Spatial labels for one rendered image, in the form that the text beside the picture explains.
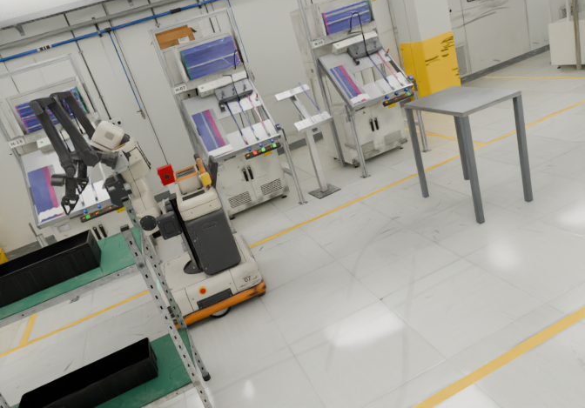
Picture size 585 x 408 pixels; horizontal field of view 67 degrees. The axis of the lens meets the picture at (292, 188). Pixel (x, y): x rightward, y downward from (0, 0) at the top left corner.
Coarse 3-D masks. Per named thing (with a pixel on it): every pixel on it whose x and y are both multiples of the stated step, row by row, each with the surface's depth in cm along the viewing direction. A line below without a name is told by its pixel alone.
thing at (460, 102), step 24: (432, 96) 339; (456, 96) 318; (480, 96) 301; (504, 96) 284; (408, 120) 344; (456, 120) 356; (528, 168) 304; (480, 192) 297; (528, 192) 310; (480, 216) 302
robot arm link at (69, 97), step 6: (60, 96) 273; (66, 96) 274; (72, 96) 276; (66, 102) 276; (72, 102) 277; (72, 108) 278; (78, 108) 279; (78, 114) 280; (84, 114) 282; (78, 120) 281; (84, 120) 282; (84, 126) 282; (90, 126) 283; (90, 132) 284; (90, 138) 285; (102, 150) 286
